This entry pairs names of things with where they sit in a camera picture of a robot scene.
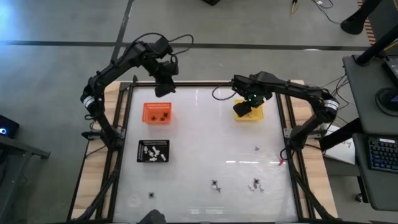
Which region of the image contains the white paper sheet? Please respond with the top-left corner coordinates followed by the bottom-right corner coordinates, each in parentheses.
top-left (323, 123), bottom-right (357, 166)

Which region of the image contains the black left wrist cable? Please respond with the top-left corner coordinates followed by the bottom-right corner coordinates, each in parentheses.
top-left (167, 33), bottom-right (195, 57)

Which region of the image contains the black floor cable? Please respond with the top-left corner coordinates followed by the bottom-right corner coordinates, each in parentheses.
top-left (323, 73), bottom-right (352, 125)
top-left (312, 0), bottom-right (343, 26)

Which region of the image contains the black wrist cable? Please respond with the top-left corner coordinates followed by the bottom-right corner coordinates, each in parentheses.
top-left (167, 33), bottom-right (195, 57)
top-left (211, 83), bottom-right (237, 101)

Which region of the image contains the backlit black keyboard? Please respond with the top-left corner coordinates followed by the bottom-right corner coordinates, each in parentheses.
top-left (368, 138), bottom-right (398, 174)

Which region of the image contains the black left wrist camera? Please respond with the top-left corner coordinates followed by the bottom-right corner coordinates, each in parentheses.
top-left (153, 36), bottom-right (174, 58)

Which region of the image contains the black stand pole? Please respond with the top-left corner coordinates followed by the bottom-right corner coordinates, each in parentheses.
top-left (319, 118), bottom-right (363, 152)
top-left (355, 24), bottom-right (398, 67)

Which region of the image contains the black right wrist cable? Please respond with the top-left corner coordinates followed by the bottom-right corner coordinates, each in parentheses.
top-left (211, 83), bottom-right (237, 101)

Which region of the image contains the black box with blue light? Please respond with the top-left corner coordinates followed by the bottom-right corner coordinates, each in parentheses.
top-left (0, 114), bottom-right (21, 139)

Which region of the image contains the dark grey desk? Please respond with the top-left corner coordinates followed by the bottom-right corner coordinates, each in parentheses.
top-left (343, 54), bottom-right (398, 135)
top-left (353, 133), bottom-right (398, 212)

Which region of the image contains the orange plastic basket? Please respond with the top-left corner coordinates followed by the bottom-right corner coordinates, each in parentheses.
top-left (142, 101), bottom-right (173, 124)

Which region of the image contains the person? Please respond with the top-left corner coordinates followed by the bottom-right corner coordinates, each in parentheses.
top-left (340, 0), bottom-right (384, 35)

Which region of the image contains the black laptop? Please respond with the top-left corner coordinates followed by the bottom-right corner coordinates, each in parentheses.
top-left (381, 55), bottom-right (398, 88)

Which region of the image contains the person's hand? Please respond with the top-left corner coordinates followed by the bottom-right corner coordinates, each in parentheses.
top-left (139, 208), bottom-right (167, 224)

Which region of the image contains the yellow plastic basket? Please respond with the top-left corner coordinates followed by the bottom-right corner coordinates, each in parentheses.
top-left (233, 98), bottom-right (265, 121)

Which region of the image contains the round black monitor base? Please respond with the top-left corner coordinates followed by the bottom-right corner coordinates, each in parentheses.
top-left (374, 86), bottom-right (398, 118)

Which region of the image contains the grey metal stand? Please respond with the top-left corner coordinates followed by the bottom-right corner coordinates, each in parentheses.
top-left (0, 135), bottom-right (52, 220)

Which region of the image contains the black plastic basket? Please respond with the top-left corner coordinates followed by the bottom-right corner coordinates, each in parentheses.
top-left (136, 139), bottom-right (171, 163)

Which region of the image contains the dark mat with striped edge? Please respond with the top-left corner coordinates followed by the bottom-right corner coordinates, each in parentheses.
top-left (356, 0), bottom-right (398, 46)

